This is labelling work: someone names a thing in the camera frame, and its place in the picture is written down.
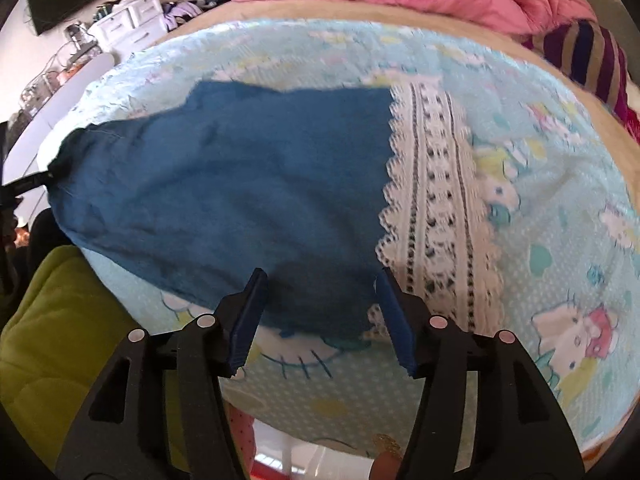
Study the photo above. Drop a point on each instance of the pile of folded clothes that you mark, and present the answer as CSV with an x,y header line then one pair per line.
x,y
195,5

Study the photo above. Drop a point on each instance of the person's right hand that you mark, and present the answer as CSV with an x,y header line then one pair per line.
x,y
386,467

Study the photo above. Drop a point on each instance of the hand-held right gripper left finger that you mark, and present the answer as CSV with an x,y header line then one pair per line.
x,y
247,320

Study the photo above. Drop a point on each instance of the pink dotted cloth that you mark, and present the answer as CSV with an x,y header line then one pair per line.
x,y
242,445

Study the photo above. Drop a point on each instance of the blue denim pants lace trim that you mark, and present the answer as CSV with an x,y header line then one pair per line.
x,y
225,185

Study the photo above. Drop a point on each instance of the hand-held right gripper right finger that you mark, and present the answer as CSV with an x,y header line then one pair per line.
x,y
395,320

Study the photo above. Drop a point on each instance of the pale lavender dresser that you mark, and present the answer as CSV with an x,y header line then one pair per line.
x,y
45,120

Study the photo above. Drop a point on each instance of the white drawer chest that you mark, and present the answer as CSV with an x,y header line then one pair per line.
x,y
127,22

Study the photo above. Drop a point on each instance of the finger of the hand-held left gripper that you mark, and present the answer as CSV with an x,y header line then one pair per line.
x,y
25,183

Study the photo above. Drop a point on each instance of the cartoon cat printed blanket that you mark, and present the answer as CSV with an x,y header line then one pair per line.
x,y
550,210

